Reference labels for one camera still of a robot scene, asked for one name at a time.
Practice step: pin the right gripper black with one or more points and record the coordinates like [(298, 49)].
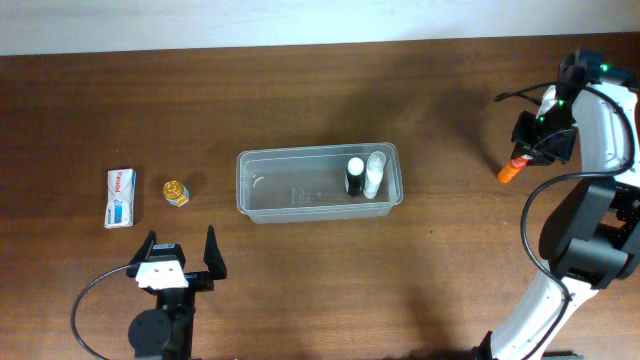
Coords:
[(542, 142)]

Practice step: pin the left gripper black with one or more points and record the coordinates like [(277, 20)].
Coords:
[(198, 276)]

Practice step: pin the orange tube white cap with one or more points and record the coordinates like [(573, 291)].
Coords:
[(513, 168)]

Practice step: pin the white medicine box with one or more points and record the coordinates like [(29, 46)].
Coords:
[(120, 198)]

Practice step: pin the white lotion bottle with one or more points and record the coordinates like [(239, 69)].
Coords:
[(374, 174)]

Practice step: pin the black bottle white cap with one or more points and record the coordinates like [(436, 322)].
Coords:
[(354, 176)]

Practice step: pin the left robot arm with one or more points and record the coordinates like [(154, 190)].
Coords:
[(165, 332)]

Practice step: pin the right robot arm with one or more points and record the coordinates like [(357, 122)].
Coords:
[(580, 230)]

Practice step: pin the clear plastic container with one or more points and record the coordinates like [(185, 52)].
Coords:
[(303, 184)]

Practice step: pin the small gold-lid jar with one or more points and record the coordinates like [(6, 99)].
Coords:
[(175, 193)]

